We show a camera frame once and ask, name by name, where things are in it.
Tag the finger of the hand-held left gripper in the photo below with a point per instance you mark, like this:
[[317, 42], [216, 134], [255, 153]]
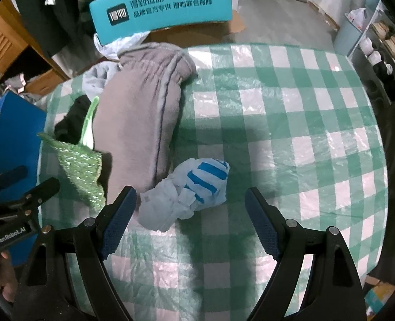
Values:
[[43, 189], [13, 175]]

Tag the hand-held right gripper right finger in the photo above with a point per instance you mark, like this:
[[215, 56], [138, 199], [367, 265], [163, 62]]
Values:
[[264, 230]]

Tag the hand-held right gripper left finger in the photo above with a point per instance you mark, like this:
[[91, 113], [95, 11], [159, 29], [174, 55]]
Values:
[[117, 222]]

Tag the blue cardboard box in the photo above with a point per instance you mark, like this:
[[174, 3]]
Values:
[[17, 133]]

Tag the green cloth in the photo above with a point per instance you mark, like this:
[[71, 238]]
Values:
[[80, 167]]

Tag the white blue striped cloth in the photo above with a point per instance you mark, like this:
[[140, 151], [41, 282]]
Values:
[[184, 187]]

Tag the dark grey knitted cloth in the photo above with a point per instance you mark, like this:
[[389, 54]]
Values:
[[72, 118]]

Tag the grey sweatpants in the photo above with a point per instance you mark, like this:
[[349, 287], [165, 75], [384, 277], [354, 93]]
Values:
[[137, 107]]

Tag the green checked tablecloth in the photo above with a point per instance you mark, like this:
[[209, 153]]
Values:
[[284, 140]]

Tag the pile of grey clothes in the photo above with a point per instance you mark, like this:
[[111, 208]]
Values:
[[13, 82]]

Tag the light grey cloth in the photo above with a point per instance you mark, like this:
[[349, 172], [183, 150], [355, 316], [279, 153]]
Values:
[[97, 77]]

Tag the printed cardboard box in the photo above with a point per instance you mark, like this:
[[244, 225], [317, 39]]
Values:
[[379, 294]]

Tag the wooden wardrobe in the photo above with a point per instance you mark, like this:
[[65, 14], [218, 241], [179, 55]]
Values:
[[3, 40]]

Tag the black coat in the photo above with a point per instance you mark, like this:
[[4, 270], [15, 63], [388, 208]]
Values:
[[50, 13]]

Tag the white shoe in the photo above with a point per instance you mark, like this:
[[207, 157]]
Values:
[[378, 61], [366, 45]]

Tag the pale shoe shelf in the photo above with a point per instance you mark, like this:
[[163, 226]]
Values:
[[347, 36]]

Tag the turquoise printed box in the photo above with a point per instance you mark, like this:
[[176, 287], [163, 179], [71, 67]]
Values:
[[160, 6]]

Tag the beige shoe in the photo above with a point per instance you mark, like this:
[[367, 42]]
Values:
[[381, 30], [394, 45]]

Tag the small white plastic bag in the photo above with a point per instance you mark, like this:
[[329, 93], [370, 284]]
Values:
[[356, 16]]

